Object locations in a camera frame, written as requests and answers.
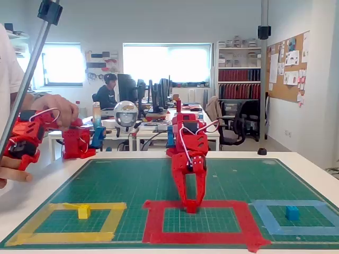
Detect operator white shirt torso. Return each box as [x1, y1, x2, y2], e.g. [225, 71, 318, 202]
[0, 23, 27, 138]

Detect blue tape square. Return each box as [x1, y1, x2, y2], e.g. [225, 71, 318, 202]
[248, 199, 339, 236]

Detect yellow tape square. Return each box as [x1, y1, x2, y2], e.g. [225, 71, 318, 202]
[4, 202, 127, 247]

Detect operator left forearm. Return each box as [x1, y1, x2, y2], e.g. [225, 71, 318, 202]
[10, 91, 43, 111]

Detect large bright window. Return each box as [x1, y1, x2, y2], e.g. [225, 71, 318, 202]
[122, 42, 213, 87]

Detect black pole clamp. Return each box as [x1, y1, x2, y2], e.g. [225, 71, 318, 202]
[257, 25, 272, 40]
[37, 0, 64, 26]

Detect colourful drink bottle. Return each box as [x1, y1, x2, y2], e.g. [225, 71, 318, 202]
[92, 102, 103, 130]

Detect green potted plant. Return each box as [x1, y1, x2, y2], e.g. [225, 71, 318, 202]
[325, 166, 339, 181]

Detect black computer monitor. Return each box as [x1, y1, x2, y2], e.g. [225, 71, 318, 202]
[136, 79, 148, 119]
[158, 75, 172, 109]
[147, 79, 161, 113]
[117, 73, 138, 104]

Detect red tape square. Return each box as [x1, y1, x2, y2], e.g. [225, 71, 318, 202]
[141, 199, 272, 253]

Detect green cutting mat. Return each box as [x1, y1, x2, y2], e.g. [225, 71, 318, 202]
[0, 158, 339, 250]

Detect operator left hand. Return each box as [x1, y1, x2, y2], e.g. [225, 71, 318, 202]
[34, 94, 80, 131]

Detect blue cube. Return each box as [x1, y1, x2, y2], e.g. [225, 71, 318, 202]
[285, 205, 300, 221]

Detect small bright window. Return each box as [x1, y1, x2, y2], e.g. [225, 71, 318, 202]
[41, 42, 84, 87]

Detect yellow cube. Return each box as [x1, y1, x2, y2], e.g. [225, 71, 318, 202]
[77, 204, 92, 220]

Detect red leader arm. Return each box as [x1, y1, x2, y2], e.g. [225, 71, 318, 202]
[2, 107, 96, 172]

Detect cork pinboard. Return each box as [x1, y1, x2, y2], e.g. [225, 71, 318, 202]
[265, 30, 311, 106]

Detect beige jacket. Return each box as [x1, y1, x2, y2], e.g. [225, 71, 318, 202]
[205, 96, 226, 125]

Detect upright aluminium frame pole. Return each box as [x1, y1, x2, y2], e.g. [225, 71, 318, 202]
[261, 0, 269, 141]

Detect white bookshelf red binders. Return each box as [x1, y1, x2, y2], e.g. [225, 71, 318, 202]
[216, 39, 263, 141]

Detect operator right hand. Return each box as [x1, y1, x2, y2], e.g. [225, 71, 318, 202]
[0, 157, 34, 190]

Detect black office chair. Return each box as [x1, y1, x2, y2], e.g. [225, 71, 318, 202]
[242, 100, 262, 142]
[217, 102, 247, 151]

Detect white servo cable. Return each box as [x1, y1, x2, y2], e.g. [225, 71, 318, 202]
[179, 119, 220, 170]
[29, 107, 90, 154]

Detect white helmet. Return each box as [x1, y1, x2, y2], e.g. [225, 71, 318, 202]
[113, 101, 139, 133]

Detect wall tool rack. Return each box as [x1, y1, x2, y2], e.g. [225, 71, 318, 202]
[84, 50, 120, 80]

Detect seated person dark sweater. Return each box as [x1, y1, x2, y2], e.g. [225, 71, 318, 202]
[95, 73, 119, 111]

